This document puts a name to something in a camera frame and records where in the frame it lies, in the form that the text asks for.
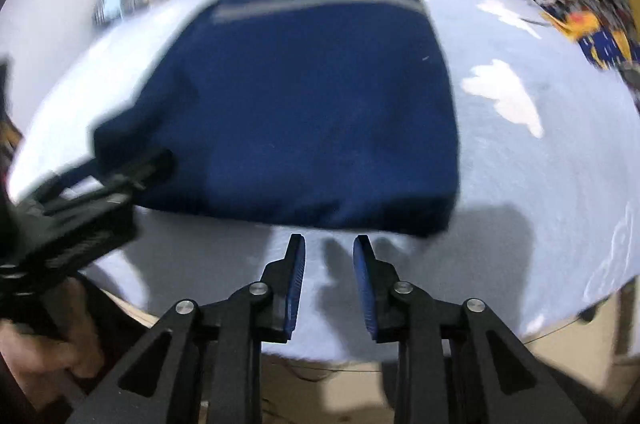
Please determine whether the person's left hand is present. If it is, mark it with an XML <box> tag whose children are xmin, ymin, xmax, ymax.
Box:
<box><xmin>0</xmin><ymin>276</ymin><xmax>106</xmax><ymax>410</ymax></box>

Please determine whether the floral patterned cloth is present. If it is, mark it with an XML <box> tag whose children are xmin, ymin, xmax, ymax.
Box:
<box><xmin>525</xmin><ymin>0</ymin><xmax>640</xmax><ymax>77</ymax></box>

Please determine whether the navy blue work jacket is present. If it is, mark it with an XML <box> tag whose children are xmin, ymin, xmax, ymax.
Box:
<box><xmin>92</xmin><ymin>0</ymin><xmax>461</xmax><ymax>239</ymax></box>

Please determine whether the light blue cloud-print blanket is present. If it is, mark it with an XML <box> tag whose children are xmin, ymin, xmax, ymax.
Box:
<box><xmin>7</xmin><ymin>0</ymin><xmax>640</xmax><ymax>365</ymax></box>

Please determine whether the navy polka dot cloth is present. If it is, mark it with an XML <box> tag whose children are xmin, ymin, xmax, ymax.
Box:
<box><xmin>580</xmin><ymin>26</ymin><xmax>637</xmax><ymax>72</ymax></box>

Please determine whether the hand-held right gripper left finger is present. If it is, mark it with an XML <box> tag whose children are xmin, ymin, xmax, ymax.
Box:
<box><xmin>65</xmin><ymin>234</ymin><xmax>307</xmax><ymax>424</ymax></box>

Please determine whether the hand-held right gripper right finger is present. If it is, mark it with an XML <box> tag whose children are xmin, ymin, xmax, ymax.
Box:
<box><xmin>352</xmin><ymin>234</ymin><xmax>586</xmax><ymax>424</ymax></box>

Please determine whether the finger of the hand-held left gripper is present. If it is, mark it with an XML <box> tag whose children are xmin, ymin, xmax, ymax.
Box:
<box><xmin>30</xmin><ymin>148</ymin><xmax>176</xmax><ymax>215</ymax></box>

